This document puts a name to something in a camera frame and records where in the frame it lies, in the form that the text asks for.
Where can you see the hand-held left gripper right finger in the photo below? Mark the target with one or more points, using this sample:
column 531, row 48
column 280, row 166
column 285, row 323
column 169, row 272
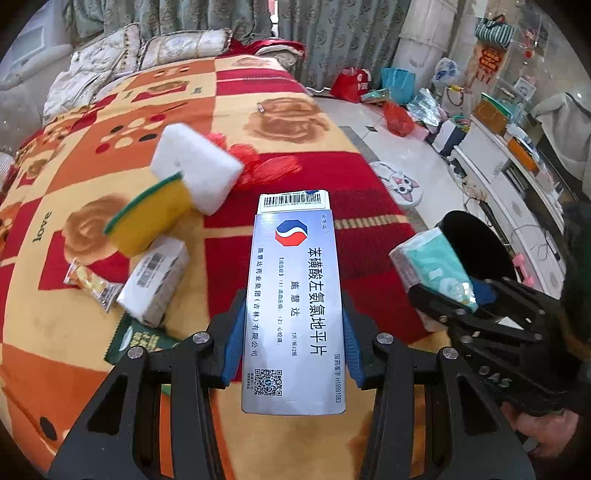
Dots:
column 354, row 355

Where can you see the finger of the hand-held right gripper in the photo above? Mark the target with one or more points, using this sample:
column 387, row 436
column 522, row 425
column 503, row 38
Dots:
column 487, row 290
column 438, row 307

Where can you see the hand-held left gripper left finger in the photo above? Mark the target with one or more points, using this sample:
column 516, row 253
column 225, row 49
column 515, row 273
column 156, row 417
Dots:
column 233, row 332

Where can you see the teal tissue pack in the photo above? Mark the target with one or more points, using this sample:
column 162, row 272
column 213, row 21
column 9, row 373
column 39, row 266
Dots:
column 431, row 263

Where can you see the black trash bin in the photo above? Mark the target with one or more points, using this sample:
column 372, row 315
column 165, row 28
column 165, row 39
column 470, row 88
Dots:
column 480, row 240

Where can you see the blue and white medicine box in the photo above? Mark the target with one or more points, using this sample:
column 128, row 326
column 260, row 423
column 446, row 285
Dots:
column 295, row 300

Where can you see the white barcode box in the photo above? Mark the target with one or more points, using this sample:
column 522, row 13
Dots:
column 154, row 281

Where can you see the green packet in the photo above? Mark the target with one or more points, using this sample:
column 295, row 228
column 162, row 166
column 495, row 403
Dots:
column 134, row 341

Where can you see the yellow and green sponge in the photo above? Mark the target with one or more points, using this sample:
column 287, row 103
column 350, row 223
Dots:
column 147, row 217

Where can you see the clear snack packet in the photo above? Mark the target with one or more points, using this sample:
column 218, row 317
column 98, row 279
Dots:
column 90, row 284

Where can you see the red mesh bag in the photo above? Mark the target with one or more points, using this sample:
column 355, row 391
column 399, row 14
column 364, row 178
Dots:
column 268, row 168

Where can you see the white sponge block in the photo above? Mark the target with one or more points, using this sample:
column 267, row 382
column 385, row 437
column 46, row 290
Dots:
column 198, row 161

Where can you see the person's right hand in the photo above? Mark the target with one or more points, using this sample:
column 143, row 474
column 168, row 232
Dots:
column 549, row 429

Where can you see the pink dumbbell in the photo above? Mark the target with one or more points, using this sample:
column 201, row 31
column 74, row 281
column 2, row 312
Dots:
column 524, row 270

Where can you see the white tv cabinet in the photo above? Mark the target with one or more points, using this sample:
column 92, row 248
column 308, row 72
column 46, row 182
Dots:
column 498, row 184

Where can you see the cat print stool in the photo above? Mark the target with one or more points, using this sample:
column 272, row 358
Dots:
column 399, row 182

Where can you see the orange box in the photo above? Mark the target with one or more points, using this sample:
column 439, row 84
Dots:
column 521, row 152

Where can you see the dark navy bag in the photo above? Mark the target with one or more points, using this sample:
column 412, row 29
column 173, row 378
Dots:
column 450, row 138

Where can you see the brown paper bag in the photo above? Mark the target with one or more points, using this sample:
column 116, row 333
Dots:
column 490, row 114

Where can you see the grey coat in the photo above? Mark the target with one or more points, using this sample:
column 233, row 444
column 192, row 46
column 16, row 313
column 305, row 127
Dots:
column 563, row 120

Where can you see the red plastic bag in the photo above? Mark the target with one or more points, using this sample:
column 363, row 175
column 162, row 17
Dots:
column 398, row 120

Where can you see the silver foil bag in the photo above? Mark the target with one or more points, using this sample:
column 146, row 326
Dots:
column 425, row 108

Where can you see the white plastic bag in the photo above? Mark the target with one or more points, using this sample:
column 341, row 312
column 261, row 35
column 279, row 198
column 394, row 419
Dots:
column 448, row 73

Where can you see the blue shopping bag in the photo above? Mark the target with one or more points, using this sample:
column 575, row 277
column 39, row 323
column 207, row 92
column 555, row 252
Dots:
column 399, row 85

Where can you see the red hanging knot ornament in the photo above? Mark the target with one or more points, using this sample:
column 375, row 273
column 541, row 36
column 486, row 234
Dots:
column 490, row 62

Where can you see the red shopping bag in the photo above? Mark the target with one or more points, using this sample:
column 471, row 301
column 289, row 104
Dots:
column 348, row 85

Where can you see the lace covered air conditioner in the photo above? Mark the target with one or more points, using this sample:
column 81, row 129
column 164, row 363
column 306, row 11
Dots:
column 429, row 46

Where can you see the striped tote bag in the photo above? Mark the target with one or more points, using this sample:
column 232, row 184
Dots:
column 494, row 32

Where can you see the white quilt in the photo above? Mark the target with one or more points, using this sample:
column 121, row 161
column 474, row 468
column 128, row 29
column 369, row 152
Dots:
column 76, row 94

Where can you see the red cloth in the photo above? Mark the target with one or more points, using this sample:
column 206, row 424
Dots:
column 268, row 48

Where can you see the green patterned curtain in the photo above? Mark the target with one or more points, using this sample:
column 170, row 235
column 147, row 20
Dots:
column 184, row 16
column 341, row 37

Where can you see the cream patterned square pillow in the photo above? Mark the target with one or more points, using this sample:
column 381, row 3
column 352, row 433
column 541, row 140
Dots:
column 104, row 50

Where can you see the grey sofa backrest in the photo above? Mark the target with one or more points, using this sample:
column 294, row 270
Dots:
column 23, row 97

